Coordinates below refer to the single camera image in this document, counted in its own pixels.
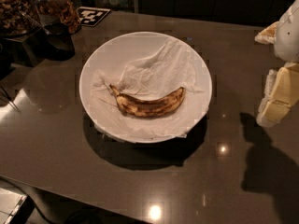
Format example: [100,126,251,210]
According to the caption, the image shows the white paper towel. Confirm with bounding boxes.
[90,37,209,139]

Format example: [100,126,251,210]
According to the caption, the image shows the black white marker tag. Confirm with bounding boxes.
[78,7,110,27]

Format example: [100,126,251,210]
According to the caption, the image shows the spotted brown banana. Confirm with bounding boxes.
[109,84,185,118]

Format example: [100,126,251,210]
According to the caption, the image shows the white round bowl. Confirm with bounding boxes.
[78,31,213,145]

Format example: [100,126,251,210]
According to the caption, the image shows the glass jar of nuts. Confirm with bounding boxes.
[0,0,40,37]

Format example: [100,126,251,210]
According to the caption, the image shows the black scoop cup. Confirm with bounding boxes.
[45,23,75,61]

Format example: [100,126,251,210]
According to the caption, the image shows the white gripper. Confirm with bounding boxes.
[254,0,299,127]

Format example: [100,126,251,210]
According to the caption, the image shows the glass jar of snacks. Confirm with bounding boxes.
[34,0,80,35]

